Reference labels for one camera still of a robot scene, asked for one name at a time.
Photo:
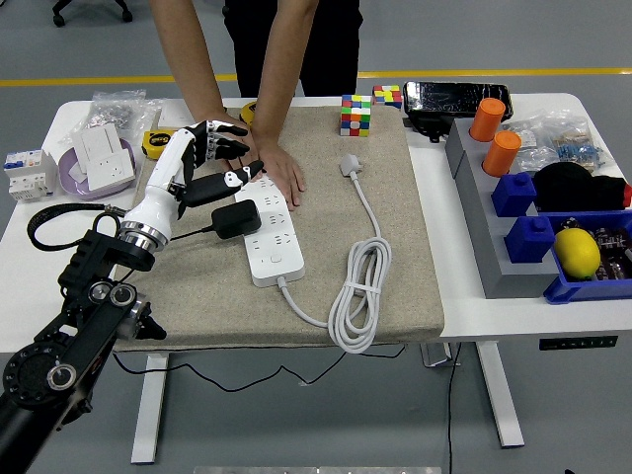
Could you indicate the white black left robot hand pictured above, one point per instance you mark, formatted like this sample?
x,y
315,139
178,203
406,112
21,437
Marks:
x,y
163,168

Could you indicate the person's right hand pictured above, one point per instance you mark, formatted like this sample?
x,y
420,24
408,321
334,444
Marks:
x,y
224,116

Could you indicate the person's left hand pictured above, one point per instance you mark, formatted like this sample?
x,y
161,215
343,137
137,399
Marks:
x,y
284,170

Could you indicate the black plug adapter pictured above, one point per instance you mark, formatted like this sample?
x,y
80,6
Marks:
x,y
237,219

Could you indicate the white power strip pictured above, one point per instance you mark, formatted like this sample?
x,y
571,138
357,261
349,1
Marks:
x,y
276,252

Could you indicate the person's left forearm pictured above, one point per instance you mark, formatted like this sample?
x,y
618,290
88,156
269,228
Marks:
x,y
284,64

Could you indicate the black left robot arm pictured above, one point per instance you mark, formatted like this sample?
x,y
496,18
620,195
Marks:
x,y
99,257

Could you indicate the yellow tape measure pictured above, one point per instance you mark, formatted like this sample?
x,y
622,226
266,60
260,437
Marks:
x,y
247,112
150,143

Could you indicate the grey-brown mat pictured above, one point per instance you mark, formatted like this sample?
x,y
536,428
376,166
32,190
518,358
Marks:
x,y
321,222

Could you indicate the clear bag of screws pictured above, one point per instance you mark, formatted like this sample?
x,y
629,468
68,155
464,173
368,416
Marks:
x,y
118,111

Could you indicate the large Rubik's cube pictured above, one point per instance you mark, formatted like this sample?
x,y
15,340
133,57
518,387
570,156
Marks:
x,y
355,116

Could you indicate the purple plate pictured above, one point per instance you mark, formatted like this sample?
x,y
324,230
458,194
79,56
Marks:
x,y
71,185

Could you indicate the person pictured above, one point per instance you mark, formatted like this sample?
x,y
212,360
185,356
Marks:
x,y
321,44

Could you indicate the small Rubik's cube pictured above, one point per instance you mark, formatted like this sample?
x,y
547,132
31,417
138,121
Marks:
x,y
387,96

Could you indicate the white circuit breaker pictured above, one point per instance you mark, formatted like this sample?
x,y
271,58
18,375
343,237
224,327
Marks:
x,y
27,173

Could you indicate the black device stand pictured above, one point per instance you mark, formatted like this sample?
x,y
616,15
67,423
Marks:
x,y
429,126

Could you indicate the black office chair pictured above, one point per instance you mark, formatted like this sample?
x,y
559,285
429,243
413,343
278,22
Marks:
x,y
91,6

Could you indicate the black glossy flat device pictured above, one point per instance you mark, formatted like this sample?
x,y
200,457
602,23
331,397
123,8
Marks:
x,y
456,99

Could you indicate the orange cylinder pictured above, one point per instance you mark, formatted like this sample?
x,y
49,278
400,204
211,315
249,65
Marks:
x,y
501,153
486,118

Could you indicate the grey stepped block base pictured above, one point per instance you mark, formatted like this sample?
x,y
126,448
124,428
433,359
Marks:
x,y
494,247

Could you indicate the blue block with stud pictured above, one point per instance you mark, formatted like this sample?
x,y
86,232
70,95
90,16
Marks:
x,y
530,239
513,195

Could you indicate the grey metal box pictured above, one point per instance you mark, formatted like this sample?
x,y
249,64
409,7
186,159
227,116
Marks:
x,y
437,356

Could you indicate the white table leg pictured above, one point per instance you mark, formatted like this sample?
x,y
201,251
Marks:
x,y
498,395
148,410

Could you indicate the clear bag of white parts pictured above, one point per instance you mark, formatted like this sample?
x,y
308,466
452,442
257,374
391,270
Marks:
x,y
526,140

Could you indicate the black cloth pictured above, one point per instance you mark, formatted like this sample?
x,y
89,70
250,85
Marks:
x,y
573,190

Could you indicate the clear bag of resistors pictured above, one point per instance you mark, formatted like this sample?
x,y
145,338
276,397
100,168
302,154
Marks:
x,y
580,145

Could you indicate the yellow lemon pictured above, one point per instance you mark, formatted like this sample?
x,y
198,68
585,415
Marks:
x,y
576,254

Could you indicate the blue plastic bin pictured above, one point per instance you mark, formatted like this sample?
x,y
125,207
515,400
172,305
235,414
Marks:
x,y
582,291

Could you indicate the dark cylindrical components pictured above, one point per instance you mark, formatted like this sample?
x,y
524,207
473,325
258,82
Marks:
x,y
612,242

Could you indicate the black table control panel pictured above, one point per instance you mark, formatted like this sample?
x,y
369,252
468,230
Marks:
x,y
577,343

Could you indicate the red object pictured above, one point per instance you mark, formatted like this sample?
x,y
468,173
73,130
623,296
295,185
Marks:
x,y
627,196

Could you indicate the white wall switch plate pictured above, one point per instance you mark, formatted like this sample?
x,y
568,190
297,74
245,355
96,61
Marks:
x,y
173,114

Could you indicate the white wall socket panel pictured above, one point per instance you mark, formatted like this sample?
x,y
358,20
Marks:
x,y
111,170

